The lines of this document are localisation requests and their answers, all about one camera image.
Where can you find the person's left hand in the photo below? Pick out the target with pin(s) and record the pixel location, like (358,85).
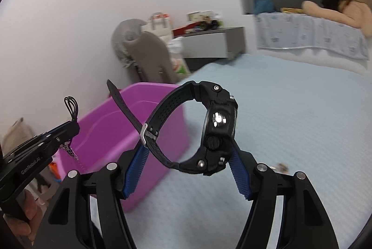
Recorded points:
(32,208)

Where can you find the grey desk with clutter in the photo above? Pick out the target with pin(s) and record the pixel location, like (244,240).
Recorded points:
(203,45)

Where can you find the tan teddy bear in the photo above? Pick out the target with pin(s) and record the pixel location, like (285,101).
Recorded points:
(351,10)

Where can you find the red flat box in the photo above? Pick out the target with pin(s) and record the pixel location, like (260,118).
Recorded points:
(184,29)

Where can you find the blue plush toy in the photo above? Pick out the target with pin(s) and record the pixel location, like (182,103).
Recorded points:
(264,4)

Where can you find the grey upholstered chair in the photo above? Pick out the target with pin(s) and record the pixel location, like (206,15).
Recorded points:
(151,57)

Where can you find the black toy car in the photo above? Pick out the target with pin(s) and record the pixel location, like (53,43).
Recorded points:
(210,24)

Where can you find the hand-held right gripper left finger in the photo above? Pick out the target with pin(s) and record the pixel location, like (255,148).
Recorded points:
(136,171)

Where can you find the golden packet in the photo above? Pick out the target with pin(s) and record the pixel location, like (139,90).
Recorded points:
(292,10)

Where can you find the white tote bag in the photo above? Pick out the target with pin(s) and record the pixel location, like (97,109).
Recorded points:
(158,23)

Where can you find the light blue bumper cloth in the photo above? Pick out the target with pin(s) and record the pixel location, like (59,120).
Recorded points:
(305,32)

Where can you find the black wrist watch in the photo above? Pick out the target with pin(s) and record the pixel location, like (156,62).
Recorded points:
(221,100)

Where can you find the white printed card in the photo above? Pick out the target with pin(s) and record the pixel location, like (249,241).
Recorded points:
(197,16)

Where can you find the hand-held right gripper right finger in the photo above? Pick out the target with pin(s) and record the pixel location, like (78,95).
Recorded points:
(240,174)

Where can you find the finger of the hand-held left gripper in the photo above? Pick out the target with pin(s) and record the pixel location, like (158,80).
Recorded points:
(65,124)
(68,134)

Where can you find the printed plastic bag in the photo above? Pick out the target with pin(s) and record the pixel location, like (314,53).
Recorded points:
(178,58)

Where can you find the beige checked cloth pile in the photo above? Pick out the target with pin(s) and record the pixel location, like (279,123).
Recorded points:
(14,135)

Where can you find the light blue bedspread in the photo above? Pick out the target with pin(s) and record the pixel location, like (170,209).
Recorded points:
(290,109)

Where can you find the purple plastic tub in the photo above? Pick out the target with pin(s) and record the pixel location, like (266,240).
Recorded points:
(96,132)

